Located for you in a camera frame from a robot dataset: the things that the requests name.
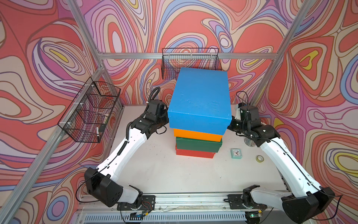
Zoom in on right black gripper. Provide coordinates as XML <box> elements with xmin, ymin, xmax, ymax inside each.
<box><xmin>222</xmin><ymin>115</ymin><xmax>249</xmax><ymax>135</ymax></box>

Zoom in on orange shoebox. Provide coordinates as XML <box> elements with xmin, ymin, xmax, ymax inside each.
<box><xmin>174</xmin><ymin>129</ymin><xmax>223</xmax><ymax>142</ymax></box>

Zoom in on green shoebox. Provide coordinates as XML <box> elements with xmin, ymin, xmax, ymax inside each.
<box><xmin>176</xmin><ymin>137</ymin><xmax>222</xmax><ymax>153</ymax></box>

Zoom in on blue shoebox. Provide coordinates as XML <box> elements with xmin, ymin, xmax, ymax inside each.
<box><xmin>168</xmin><ymin>68</ymin><xmax>232</xmax><ymax>135</ymax></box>

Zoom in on red shoebox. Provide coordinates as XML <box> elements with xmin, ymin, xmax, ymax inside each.
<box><xmin>175</xmin><ymin>147</ymin><xmax>216</xmax><ymax>159</ymax></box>

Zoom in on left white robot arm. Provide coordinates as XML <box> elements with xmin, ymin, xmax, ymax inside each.
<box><xmin>84</xmin><ymin>100</ymin><xmax>169</xmax><ymax>209</ymax></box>

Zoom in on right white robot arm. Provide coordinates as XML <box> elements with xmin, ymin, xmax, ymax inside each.
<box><xmin>227</xmin><ymin>103</ymin><xmax>336</xmax><ymax>224</ymax></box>

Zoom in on metal cup of pencils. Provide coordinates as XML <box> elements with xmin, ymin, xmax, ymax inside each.
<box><xmin>244</xmin><ymin>138</ymin><xmax>256</xmax><ymax>147</ymax></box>

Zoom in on small mint green clock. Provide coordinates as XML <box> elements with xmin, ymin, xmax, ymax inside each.
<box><xmin>230</xmin><ymin>148</ymin><xmax>242</xmax><ymax>159</ymax></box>

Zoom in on yellow tape roll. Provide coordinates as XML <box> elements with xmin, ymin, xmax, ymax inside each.
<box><xmin>255</xmin><ymin>155</ymin><xmax>264</xmax><ymax>163</ymax></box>

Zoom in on marker in left basket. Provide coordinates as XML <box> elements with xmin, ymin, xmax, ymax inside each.
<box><xmin>96</xmin><ymin>127</ymin><xmax>100</xmax><ymax>143</ymax></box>

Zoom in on black wire basket left wall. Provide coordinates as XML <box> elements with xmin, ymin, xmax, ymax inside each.
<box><xmin>57</xmin><ymin>77</ymin><xmax>121</xmax><ymax>143</ymax></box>

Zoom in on black wire basket wall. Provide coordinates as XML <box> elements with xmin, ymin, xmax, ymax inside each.
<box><xmin>161</xmin><ymin>47</ymin><xmax>222</xmax><ymax>79</ymax></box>
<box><xmin>57</xmin><ymin>77</ymin><xmax>121</xmax><ymax>143</ymax></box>

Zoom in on black wire basket back wall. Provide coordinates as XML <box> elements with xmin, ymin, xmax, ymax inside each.
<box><xmin>161</xmin><ymin>47</ymin><xmax>222</xmax><ymax>79</ymax></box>

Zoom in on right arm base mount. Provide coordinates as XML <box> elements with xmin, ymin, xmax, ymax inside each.
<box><xmin>223</xmin><ymin>194</ymin><xmax>268</xmax><ymax>211</ymax></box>

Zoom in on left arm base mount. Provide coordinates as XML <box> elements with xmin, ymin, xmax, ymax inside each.
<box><xmin>117</xmin><ymin>195</ymin><xmax>156</xmax><ymax>212</ymax></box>

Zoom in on aluminium rail front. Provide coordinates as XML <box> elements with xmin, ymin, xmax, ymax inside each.
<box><xmin>74</xmin><ymin>192</ymin><xmax>292</xmax><ymax>224</ymax></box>

